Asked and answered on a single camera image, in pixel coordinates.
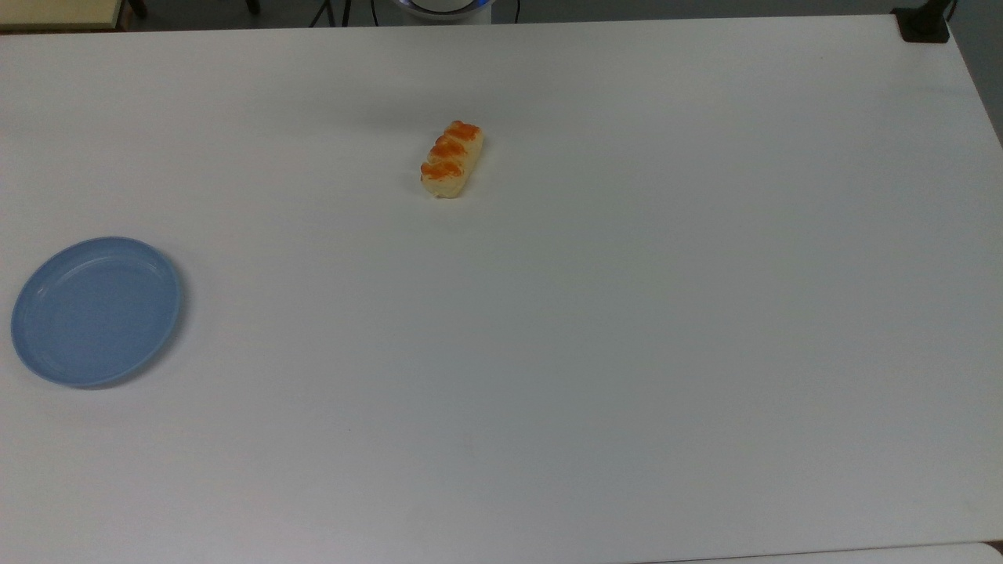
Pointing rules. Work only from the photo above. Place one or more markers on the orange glazed bread loaf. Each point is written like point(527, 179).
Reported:
point(450, 168)

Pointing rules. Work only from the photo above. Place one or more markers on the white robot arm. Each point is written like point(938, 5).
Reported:
point(440, 5)

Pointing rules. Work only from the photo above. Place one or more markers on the blue round plate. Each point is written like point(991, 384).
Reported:
point(94, 313)

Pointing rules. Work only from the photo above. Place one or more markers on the dark furniture leg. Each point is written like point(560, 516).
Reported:
point(139, 7)

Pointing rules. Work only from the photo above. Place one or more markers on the black table clamp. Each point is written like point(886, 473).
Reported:
point(925, 30)

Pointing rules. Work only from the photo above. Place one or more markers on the yellow wooden table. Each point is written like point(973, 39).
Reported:
point(55, 12)

